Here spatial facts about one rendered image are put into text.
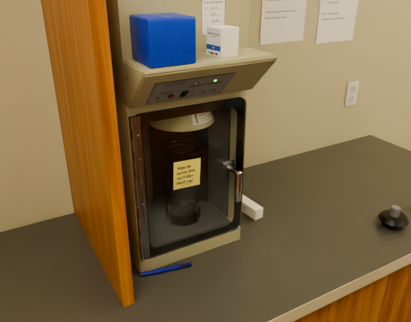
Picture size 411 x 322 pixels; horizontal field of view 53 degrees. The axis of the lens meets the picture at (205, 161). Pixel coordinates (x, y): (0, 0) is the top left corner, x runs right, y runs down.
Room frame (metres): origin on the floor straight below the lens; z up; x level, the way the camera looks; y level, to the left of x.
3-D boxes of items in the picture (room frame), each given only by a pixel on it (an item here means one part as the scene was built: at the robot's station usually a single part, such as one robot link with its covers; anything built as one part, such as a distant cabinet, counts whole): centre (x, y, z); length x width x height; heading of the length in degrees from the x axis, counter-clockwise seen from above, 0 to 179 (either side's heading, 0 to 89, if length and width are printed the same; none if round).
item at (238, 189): (0.97, -0.08, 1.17); 0.05 x 0.03 x 0.10; 29
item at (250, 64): (0.90, 0.01, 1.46); 0.32 x 0.11 x 0.10; 119
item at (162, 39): (0.85, 0.09, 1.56); 0.10 x 0.10 x 0.09; 29
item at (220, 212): (0.94, 0.03, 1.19); 0.30 x 0.01 x 0.40; 119
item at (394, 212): (1.11, -0.60, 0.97); 0.09 x 0.09 x 0.07
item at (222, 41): (0.92, -0.04, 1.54); 0.05 x 0.05 x 0.06; 38
